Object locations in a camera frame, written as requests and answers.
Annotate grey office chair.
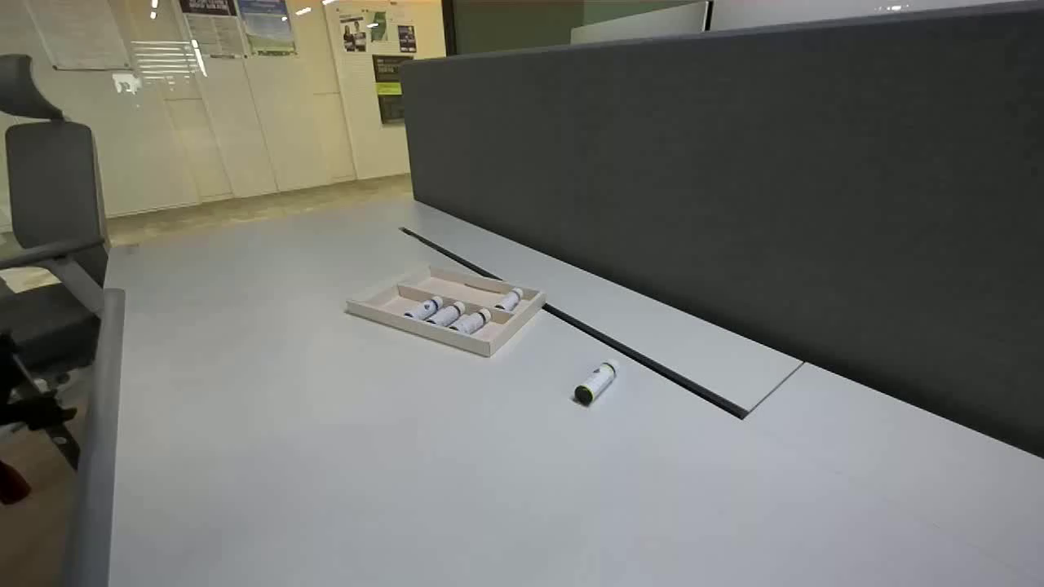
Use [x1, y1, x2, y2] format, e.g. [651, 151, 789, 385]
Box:
[0, 52, 106, 465]

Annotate wall posters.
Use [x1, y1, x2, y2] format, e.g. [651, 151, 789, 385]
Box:
[173, 0, 416, 127]

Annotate small white bottle upper compartment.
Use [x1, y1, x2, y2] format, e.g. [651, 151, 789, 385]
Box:
[494, 289, 523, 312]

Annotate white bottle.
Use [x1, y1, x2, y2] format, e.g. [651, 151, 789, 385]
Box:
[452, 310, 493, 333]
[404, 296, 439, 321]
[426, 305, 462, 325]
[573, 362, 615, 407]

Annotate beige wooden compartment tray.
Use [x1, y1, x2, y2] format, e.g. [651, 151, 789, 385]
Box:
[345, 271, 543, 358]

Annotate grey fabric desk divider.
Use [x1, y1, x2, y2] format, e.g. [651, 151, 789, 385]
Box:
[404, 0, 1044, 453]

